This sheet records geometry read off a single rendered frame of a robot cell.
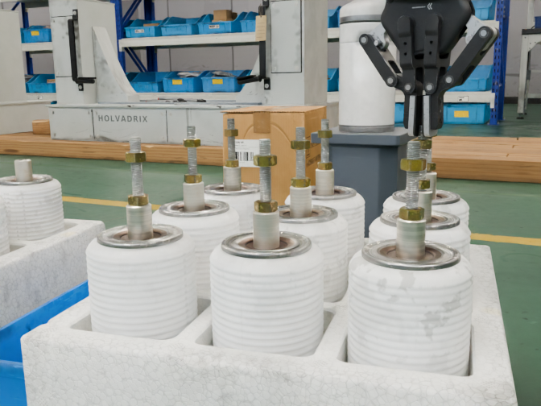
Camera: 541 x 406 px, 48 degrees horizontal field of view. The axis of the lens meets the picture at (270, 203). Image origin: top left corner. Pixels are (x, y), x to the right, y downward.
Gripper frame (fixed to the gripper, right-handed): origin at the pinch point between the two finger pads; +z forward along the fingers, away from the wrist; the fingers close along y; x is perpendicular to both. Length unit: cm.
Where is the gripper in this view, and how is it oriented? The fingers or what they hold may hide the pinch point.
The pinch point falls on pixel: (423, 114)
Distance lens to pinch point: 59.1
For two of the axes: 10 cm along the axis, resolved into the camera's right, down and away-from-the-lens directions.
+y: -8.1, -1.1, 5.8
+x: -5.9, 1.8, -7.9
